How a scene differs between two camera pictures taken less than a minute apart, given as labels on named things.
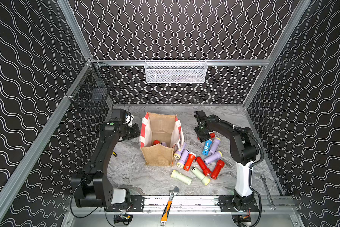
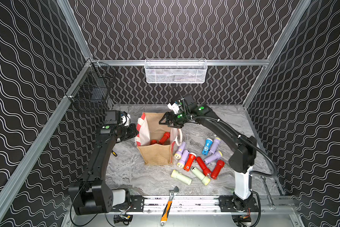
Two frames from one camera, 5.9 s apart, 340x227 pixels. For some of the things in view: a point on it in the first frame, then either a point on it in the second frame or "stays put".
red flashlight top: [211, 135] -> [165, 136]
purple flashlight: [214, 144] stays put
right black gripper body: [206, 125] -> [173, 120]
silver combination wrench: [273, 206] stays put
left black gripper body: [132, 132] stays put
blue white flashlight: [207, 147] stays put
